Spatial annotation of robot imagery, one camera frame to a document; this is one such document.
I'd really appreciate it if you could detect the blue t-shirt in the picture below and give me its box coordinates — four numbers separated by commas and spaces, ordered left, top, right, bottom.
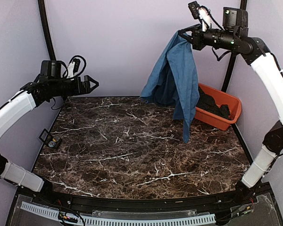
140, 32, 200, 143

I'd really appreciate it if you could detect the round yellow grey brooch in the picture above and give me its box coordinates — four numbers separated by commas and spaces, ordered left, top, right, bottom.
48, 141, 56, 148

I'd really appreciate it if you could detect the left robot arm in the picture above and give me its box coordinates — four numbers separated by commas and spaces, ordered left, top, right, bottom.
0, 55, 99, 205

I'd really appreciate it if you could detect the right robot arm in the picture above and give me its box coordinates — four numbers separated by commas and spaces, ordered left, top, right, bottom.
178, 1, 283, 204

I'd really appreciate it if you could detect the black clothing in basin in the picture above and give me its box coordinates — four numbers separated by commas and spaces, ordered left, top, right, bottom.
196, 87, 230, 120

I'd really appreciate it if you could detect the orange plastic basin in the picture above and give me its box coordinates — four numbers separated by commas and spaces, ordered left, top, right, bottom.
194, 83, 241, 130

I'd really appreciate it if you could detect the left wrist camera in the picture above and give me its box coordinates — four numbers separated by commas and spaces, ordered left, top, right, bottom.
66, 55, 87, 79

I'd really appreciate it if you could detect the right black frame post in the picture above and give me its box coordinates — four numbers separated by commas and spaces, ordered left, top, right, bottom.
221, 0, 248, 93

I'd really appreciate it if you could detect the black frame post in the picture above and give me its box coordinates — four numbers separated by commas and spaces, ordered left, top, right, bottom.
37, 0, 56, 60
221, 0, 248, 93

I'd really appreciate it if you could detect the left black frame post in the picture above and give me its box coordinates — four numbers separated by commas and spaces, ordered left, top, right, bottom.
37, 0, 56, 60

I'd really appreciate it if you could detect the white slotted cable duct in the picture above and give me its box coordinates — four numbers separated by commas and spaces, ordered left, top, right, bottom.
20, 201, 216, 226

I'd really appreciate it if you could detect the black front rail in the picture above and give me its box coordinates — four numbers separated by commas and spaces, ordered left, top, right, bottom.
18, 183, 272, 214

